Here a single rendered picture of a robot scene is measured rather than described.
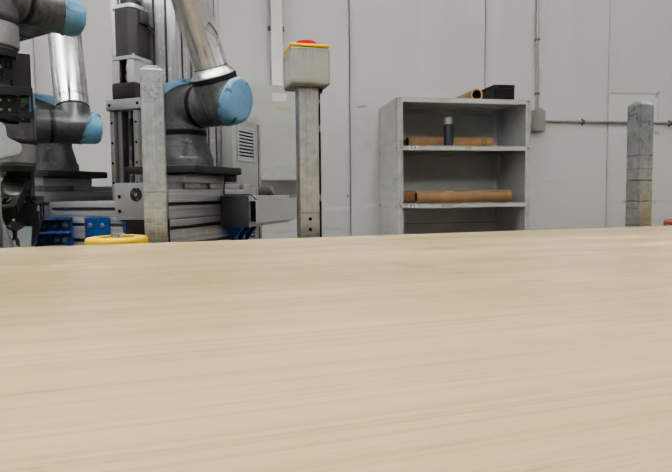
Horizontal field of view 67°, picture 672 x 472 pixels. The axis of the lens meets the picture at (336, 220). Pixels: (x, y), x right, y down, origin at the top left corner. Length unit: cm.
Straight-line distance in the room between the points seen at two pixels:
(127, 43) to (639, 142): 138
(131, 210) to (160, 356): 112
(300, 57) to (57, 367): 76
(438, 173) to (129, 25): 253
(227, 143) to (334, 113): 180
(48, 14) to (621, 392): 104
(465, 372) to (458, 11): 385
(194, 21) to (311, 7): 243
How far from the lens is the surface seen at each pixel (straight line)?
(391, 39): 377
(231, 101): 132
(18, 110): 101
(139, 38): 172
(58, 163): 174
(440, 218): 373
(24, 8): 108
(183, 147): 141
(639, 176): 127
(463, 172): 379
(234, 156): 184
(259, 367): 19
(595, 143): 436
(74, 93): 136
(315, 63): 91
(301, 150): 90
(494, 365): 20
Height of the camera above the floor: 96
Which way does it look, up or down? 3 degrees down
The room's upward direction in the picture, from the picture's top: 1 degrees counter-clockwise
